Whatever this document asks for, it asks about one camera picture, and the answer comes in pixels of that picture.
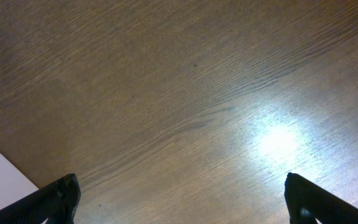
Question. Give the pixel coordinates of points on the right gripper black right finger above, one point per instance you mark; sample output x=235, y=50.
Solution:
x=309, y=203

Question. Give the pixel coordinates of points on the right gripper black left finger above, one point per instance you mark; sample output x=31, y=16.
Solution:
x=55, y=203

